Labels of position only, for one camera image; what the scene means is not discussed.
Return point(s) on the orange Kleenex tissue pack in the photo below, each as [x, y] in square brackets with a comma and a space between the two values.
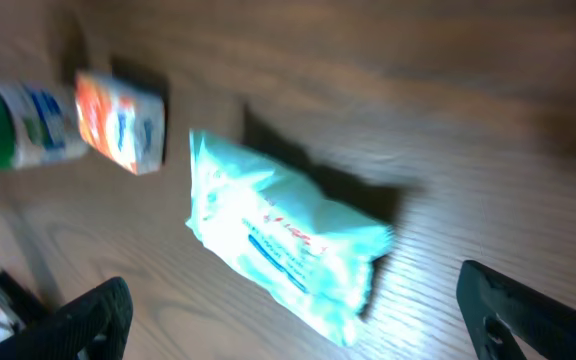
[123, 122]

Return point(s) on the green lid jar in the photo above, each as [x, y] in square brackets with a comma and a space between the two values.
[38, 126]

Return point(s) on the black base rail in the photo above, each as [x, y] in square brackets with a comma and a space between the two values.
[21, 306]

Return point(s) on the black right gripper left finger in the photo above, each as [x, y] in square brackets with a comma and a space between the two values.
[95, 325]

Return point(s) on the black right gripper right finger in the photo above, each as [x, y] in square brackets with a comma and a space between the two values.
[498, 310]

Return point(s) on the teal wet wipes pack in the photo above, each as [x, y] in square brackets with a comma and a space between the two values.
[274, 226]

